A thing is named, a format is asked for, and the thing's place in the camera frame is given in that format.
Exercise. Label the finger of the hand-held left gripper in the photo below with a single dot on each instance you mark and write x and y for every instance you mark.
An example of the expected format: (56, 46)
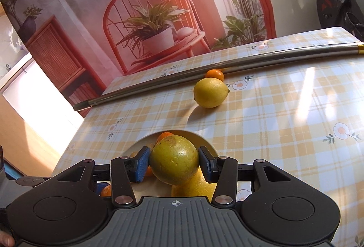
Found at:
(14, 173)

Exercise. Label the person's left hand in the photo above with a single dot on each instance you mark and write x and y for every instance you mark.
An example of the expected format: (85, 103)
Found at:
(5, 240)

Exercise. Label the yellow-green round citrus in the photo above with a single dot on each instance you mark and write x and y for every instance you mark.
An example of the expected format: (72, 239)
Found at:
(173, 160)

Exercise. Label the large yellow lemon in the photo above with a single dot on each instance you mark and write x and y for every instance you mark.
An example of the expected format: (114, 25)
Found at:
(210, 93)

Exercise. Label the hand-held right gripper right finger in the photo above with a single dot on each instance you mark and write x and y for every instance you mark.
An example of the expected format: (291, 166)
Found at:
(205, 166)

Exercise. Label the small orange mandarin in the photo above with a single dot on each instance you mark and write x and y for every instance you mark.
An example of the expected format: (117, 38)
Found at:
(106, 191)

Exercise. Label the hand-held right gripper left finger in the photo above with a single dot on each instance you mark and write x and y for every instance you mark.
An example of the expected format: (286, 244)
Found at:
(142, 164)

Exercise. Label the beige plate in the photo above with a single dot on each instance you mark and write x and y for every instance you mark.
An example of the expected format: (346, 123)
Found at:
(200, 142)

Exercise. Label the steel pole with gold end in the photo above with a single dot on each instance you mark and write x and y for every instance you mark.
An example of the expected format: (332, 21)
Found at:
(256, 60)

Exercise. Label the printed room scene backdrop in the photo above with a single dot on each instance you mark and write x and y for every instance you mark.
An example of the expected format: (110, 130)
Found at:
(113, 8)

